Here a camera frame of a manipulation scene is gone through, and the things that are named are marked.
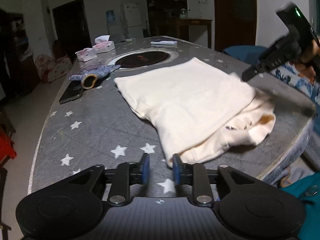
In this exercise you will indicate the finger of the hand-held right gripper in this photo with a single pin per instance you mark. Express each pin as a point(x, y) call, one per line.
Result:
point(253, 72)

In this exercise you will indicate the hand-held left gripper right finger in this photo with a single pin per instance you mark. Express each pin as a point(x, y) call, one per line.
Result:
point(176, 170)

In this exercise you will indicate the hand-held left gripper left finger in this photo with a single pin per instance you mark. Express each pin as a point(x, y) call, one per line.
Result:
point(145, 167)

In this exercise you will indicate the cream garment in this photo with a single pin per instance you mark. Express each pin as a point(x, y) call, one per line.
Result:
point(187, 100)

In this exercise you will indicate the person's right hand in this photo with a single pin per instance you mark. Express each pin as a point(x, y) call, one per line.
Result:
point(312, 52)

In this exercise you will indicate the blue cushion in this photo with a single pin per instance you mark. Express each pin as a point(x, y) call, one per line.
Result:
point(245, 55)

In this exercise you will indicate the butterfly printed blanket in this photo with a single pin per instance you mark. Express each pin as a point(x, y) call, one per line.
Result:
point(295, 77)

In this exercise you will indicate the brown door with glass panel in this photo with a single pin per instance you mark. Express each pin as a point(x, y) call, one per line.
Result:
point(235, 15)

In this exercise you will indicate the grey star-printed tablecloth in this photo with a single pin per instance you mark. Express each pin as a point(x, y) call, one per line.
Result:
point(87, 120)

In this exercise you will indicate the wooden desk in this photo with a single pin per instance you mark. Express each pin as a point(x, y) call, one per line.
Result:
point(190, 22)

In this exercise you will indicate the glass jar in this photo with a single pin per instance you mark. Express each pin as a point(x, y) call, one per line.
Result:
point(184, 14)

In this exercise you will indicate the white remote control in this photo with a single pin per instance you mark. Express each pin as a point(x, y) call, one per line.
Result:
point(163, 42)

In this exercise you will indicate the black smartphone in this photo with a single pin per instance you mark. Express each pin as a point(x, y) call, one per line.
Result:
point(71, 92)

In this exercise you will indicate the blue-grey knit glove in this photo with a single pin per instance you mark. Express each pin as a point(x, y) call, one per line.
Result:
point(100, 70)

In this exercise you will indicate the round black induction cooker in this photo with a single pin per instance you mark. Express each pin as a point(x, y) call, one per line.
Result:
point(145, 59)

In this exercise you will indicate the pink tissue pack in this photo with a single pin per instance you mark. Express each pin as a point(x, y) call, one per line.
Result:
point(86, 55)

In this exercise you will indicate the pink and white tissue box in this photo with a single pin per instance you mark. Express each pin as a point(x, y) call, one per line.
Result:
point(105, 47)

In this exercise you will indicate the small white packet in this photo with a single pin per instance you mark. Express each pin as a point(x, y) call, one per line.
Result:
point(130, 39)

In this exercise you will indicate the white refrigerator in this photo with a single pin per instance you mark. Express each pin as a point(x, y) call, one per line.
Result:
point(132, 17)

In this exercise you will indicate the person's teal clothing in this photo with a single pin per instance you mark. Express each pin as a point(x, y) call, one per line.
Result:
point(305, 205)

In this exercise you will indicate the red dotted white cushion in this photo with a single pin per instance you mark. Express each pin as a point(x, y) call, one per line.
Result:
point(55, 67)

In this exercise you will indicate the red plastic stool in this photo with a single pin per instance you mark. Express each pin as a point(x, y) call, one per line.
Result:
point(6, 150)

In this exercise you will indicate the water dispenser with blue bottle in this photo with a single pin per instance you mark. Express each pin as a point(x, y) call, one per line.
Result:
point(112, 27)

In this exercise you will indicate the dark wooden door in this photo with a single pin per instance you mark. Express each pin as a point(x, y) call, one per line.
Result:
point(71, 25)

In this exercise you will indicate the wooden arched shelf unit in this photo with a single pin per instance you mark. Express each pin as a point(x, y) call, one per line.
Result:
point(15, 55)

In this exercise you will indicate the wooden wall shelf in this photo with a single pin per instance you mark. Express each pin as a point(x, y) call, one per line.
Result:
point(162, 5)

